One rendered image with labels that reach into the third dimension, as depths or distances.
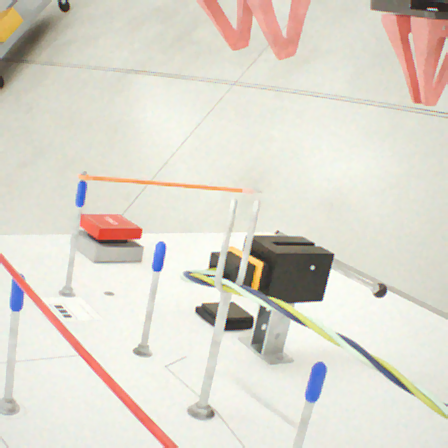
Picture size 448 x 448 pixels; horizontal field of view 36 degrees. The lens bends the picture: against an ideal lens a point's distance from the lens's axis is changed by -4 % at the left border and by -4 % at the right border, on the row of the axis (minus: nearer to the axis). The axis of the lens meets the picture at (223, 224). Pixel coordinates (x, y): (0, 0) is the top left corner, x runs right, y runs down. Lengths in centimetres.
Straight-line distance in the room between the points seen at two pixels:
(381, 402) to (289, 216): 174
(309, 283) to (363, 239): 153
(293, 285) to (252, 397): 9
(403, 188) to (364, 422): 169
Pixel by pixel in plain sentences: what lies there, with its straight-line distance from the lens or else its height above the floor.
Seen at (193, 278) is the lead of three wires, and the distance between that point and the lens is 44.
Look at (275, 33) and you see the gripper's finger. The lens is 47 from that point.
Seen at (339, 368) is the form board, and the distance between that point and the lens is 57.
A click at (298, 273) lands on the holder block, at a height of 112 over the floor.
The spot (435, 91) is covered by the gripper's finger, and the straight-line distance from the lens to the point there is 59.
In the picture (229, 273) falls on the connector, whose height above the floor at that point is 116.
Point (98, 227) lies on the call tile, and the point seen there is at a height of 112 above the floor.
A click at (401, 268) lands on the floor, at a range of 196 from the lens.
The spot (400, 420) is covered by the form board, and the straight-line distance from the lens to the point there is 52.
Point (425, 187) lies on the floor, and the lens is 213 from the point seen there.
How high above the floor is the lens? 150
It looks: 39 degrees down
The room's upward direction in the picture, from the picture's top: 36 degrees counter-clockwise
